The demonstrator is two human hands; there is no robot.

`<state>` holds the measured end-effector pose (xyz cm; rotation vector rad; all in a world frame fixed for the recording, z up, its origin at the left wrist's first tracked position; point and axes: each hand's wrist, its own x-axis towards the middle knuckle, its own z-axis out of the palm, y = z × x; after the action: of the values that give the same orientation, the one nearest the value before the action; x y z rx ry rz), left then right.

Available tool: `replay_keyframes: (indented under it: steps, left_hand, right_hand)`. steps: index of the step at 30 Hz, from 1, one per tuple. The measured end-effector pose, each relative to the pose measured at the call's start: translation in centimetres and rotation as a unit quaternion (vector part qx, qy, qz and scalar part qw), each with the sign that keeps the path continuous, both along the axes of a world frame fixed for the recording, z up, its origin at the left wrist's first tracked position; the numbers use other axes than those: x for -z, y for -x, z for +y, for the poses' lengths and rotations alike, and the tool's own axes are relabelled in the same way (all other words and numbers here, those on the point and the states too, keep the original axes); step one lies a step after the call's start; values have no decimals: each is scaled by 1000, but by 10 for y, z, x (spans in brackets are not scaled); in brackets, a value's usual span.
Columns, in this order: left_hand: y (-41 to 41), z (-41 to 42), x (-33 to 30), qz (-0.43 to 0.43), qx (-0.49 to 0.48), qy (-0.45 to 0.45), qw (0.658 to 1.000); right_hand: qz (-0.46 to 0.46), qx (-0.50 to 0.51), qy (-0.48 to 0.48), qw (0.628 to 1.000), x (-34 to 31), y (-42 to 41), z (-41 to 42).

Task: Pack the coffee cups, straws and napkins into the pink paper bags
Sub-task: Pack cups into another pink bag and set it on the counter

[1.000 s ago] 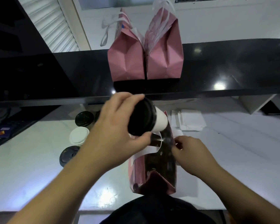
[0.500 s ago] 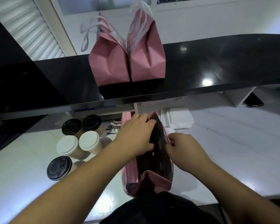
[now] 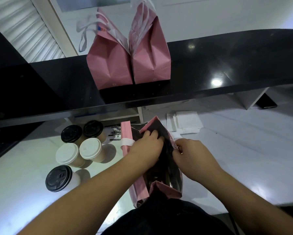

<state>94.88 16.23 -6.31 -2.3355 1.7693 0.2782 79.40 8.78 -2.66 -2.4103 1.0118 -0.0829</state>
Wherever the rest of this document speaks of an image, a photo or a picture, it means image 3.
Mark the person's black shirt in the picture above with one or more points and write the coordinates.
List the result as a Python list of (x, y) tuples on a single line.
[(166, 220)]

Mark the cream shutter side frame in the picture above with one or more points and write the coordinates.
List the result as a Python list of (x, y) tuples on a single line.
[(53, 24)]

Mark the white roller shutter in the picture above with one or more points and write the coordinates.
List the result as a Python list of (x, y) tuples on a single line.
[(21, 24)]

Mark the cluster of lidded paper cups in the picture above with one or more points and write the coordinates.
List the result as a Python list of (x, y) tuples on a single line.
[(68, 152)]

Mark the black phone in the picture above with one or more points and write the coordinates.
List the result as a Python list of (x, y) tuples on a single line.
[(267, 101)]

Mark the person's right forearm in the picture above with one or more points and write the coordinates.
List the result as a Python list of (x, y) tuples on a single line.
[(259, 210)]

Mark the pile of straws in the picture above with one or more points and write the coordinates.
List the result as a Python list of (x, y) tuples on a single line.
[(115, 132)]

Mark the stack of white napkins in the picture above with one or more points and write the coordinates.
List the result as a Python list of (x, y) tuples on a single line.
[(188, 121)]

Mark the black low shelf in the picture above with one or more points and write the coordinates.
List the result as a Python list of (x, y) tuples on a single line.
[(4, 141)]

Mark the person's left hand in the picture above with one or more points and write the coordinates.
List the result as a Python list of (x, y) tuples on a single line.
[(146, 149)]

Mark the person's left forearm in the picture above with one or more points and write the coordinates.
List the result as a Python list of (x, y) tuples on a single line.
[(82, 200)]

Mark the pink paper bag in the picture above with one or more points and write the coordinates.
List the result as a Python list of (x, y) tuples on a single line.
[(107, 66), (151, 58), (125, 129)]

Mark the person's right hand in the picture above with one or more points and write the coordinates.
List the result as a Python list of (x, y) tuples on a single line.
[(197, 161)]

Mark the white triangular support bracket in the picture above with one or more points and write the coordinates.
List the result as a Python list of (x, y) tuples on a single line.
[(246, 99)]

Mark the black glossy counter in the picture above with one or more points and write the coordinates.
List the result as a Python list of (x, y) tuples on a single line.
[(210, 66)]

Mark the tall black glossy cabinet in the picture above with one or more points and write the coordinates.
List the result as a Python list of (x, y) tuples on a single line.
[(9, 83)]

